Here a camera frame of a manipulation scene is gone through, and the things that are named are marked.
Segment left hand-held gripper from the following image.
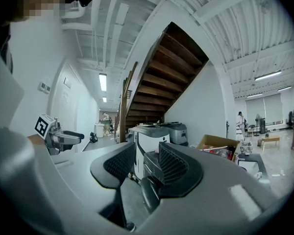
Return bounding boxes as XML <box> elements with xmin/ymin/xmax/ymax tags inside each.
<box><xmin>34</xmin><ymin>113</ymin><xmax>85</xmax><ymax>156</ymax></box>

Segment framed door sign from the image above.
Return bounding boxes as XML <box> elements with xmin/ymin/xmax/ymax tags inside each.
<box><xmin>63</xmin><ymin>76</ymin><xmax>73</xmax><ymax>90</ymax></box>

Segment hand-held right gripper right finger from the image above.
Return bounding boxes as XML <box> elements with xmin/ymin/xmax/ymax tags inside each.
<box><xmin>158</xmin><ymin>141</ymin><xmax>204</xmax><ymax>198</ymax></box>

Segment person's black trouser leg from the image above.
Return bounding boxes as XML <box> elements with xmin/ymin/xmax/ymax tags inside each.
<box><xmin>140</xmin><ymin>177</ymin><xmax>161</xmax><ymax>214</ymax></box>

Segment person's left forearm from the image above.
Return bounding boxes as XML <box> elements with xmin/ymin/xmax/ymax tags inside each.
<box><xmin>28</xmin><ymin>134</ymin><xmax>47</xmax><ymax>146</ymax></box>

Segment red plastic item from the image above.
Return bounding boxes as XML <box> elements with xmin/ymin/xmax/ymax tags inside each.
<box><xmin>202</xmin><ymin>147</ymin><xmax>235</xmax><ymax>160</ymax></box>

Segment white desk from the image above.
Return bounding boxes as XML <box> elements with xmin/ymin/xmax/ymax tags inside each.
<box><xmin>94</xmin><ymin>122</ymin><xmax>105</xmax><ymax>139</ymax></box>

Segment flat beige board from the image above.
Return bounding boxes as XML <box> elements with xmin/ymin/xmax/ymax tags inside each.
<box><xmin>136</xmin><ymin>122</ymin><xmax>160</xmax><ymax>128</ymax></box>

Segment white window blinds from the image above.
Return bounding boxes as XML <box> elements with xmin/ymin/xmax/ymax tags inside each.
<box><xmin>245</xmin><ymin>93</ymin><xmax>284</xmax><ymax>126</ymax></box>

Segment white ceiling pipe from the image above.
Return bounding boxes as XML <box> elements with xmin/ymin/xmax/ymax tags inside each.
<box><xmin>60</xmin><ymin>0</ymin><xmax>95</xmax><ymax>32</ymax></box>

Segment person's face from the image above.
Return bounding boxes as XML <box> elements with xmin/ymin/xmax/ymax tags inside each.
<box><xmin>23</xmin><ymin>0</ymin><xmax>66</xmax><ymax>19</ymax></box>

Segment white black floor-cleaning robot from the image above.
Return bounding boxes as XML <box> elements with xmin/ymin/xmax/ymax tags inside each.
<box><xmin>128</xmin><ymin>125</ymin><xmax>171</xmax><ymax>181</ymax></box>

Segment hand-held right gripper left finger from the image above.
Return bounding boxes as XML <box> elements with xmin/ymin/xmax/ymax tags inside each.
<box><xmin>90</xmin><ymin>142</ymin><xmax>137</xmax><ymax>190</ymax></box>

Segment long metal rod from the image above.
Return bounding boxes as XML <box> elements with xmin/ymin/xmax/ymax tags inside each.
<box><xmin>199</xmin><ymin>145</ymin><xmax>229</xmax><ymax>152</ymax></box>

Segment low wooden table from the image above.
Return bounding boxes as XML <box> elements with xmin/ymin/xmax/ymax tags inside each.
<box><xmin>260</xmin><ymin>135</ymin><xmax>281</xmax><ymax>154</ymax></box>

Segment cardboard box of items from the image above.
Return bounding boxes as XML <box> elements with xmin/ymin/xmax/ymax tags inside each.
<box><xmin>196</xmin><ymin>134</ymin><xmax>241</xmax><ymax>162</ymax></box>

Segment white panel door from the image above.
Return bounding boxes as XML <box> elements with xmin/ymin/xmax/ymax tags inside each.
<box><xmin>48</xmin><ymin>62</ymin><xmax>82</xmax><ymax>154</ymax></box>

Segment black standing fan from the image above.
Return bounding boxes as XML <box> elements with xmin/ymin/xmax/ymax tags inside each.
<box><xmin>253</xmin><ymin>113</ymin><xmax>262</xmax><ymax>138</ymax></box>

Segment black sink stand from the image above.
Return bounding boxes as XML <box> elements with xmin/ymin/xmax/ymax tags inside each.
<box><xmin>236</xmin><ymin>152</ymin><xmax>270</xmax><ymax>182</ymax></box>

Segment dark wooden staircase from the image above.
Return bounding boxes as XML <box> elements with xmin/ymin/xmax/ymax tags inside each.
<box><xmin>114</xmin><ymin>22</ymin><xmax>210</xmax><ymax>143</ymax></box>

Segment person's black shirt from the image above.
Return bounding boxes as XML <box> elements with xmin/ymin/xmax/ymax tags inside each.
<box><xmin>0</xmin><ymin>33</ymin><xmax>15</xmax><ymax>74</ymax></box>

